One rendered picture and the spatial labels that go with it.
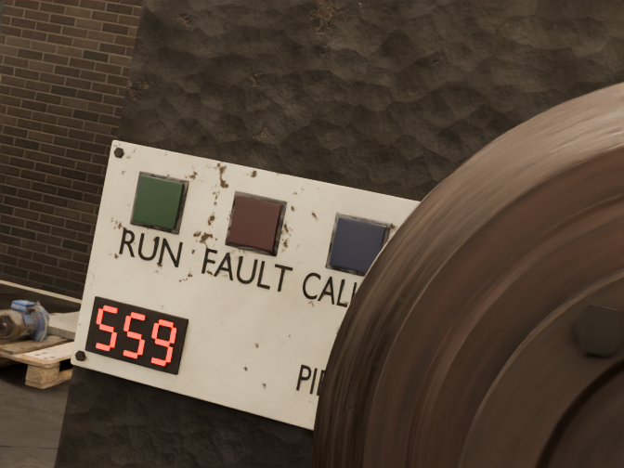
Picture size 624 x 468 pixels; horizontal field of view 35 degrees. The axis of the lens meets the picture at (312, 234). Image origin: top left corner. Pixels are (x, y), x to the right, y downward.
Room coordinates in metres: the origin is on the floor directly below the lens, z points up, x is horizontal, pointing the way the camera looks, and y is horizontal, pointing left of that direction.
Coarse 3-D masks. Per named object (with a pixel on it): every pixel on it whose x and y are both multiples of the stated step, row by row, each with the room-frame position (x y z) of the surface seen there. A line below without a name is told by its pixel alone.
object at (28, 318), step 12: (12, 312) 4.89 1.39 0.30; (24, 312) 4.95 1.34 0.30; (36, 312) 5.05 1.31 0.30; (0, 324) 4.87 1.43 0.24; (12, 324) 4.85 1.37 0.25; (24, 324) 4.92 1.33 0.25; (36, 324) 5.05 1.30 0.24; (48, 324) 5.14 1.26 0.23; (0, 336) 4.86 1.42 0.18; (12, 336) 4.85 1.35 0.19; (24, 336) 5.06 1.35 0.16; (36, 336) 5.07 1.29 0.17
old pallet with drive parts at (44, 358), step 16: (48, 336) 5.25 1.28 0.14; (0, 352) 4.77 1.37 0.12; (16, 352) 4.78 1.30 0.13; (32, 352) 4.81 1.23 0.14; (48, 352) 4.87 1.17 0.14; (64, 352) 4.94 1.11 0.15; (0, 368) 4.93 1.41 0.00; (32, 368) 4.72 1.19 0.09; (48, 368) 4.73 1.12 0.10; (32, 384) 4.71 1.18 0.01; (48, 384) 4.76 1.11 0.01
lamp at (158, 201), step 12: (144, 180) 0.76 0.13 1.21; (156, 180) 0.75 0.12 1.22; (168, 180) 0.75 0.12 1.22; (144, 192) 0.76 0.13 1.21; (156, 192) 0.75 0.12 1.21; (168, 192) 0.75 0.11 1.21; (180, 192) 0.75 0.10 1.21; (144, 204) 0.76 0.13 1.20; (156, 204) 0.75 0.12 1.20; (168, 204) 0.75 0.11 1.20; (144, 216) 0.76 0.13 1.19; (156, 216) 0.75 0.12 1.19; (168, 216) 0.75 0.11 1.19
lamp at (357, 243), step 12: (336, 228) 0.71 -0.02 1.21; (348, 228) 0.71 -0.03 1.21; (360, 228) 0.71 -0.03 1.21; (372, 228) 0.71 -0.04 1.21; (384, 228) 0.71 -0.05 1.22; (336, 240) 0.71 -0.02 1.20; (348, 240) 0.71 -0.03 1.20; (360, 240) 0.71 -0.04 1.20; (372, 240) 0.71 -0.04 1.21; (336, 252) 0.71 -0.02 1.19; (348, 252) 0.71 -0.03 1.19; (360, 252) 0.71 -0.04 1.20; (372, 252) 0.71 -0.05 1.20; (336, 264) 0.71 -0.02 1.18; (348, 264) 0.71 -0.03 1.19; (360, 264) 0.71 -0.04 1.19
